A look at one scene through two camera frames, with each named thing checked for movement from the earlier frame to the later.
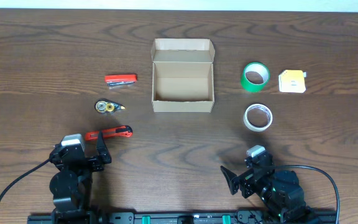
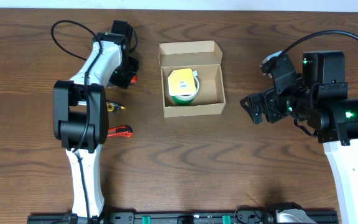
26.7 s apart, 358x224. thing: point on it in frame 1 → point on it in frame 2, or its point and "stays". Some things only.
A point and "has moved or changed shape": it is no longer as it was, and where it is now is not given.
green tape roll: x=260 y=67 → x=186 y=99
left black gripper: x=96 y=161 → x=125 y=80
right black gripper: x=246 y=178 → x=255 y=109
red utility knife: x=125 y=130 stays
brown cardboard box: x=183 y=75 has moved or changed shape
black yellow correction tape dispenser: x=104 y=106 stays
